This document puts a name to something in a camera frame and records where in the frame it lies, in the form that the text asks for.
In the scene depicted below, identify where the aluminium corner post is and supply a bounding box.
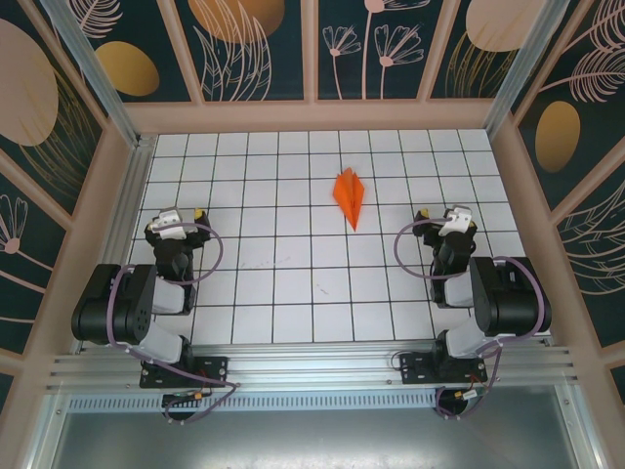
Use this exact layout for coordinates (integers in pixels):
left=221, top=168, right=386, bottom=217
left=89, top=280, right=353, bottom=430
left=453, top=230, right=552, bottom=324
left=481, top=0, right=572, bottom=136
left=38, top=0, right=147, bottom=150

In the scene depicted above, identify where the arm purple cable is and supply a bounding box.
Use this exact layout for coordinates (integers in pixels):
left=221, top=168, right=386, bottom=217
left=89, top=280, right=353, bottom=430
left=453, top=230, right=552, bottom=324
left=394, top=217, right=548, bottom=421
left=107, top=222, right=241, bottom=426

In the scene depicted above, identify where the orange paper sheet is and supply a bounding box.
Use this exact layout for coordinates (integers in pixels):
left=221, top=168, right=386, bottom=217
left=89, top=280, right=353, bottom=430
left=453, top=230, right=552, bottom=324
left=333, top=167, right=366, bottom=233

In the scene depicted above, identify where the aluminium side rail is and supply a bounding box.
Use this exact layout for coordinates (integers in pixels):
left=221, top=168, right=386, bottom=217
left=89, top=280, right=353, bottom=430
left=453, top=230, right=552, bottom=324
left=75, top=136, right=157, bottom=353

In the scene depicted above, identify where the slotted grey cable duct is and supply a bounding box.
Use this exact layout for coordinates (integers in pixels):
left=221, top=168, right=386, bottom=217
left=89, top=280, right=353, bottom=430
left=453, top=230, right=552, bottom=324
left=67, top=394, right=440, bottom=411

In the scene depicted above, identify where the aluminium frame leg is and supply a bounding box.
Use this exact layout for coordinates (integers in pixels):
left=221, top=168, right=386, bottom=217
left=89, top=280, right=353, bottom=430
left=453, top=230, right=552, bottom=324
left=556, top=385, right=602, bottom=469
left=26, top=393, right=72, bottom=469

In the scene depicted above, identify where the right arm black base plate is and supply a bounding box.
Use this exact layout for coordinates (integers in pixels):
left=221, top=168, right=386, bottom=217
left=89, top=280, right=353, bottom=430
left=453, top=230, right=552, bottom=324
left=398, top=351, right=488, bottom=386

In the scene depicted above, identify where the grey metal sheet shelf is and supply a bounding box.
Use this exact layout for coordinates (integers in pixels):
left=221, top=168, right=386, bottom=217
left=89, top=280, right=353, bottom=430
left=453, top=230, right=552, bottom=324
left=28, top=385, right=600, bottom=469

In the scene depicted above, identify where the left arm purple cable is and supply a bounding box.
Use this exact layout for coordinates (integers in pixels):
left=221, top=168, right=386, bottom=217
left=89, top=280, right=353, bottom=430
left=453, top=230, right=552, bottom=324
left=107, top=222, right=241, bottom=426

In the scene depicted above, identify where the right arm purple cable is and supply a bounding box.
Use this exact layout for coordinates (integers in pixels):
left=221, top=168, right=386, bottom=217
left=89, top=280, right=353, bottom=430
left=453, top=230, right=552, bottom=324
left=394, top=217, right=548, bottom=421

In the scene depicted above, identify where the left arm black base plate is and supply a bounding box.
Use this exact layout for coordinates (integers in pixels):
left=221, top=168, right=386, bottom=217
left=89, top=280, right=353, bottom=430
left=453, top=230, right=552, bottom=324
left=140, top=355, right=229, bottom=390

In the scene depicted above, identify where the long aluminium mounting rail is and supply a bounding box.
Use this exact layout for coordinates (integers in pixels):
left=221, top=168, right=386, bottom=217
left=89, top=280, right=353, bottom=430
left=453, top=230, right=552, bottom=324
left=46, top=345, right=580, bottom=392

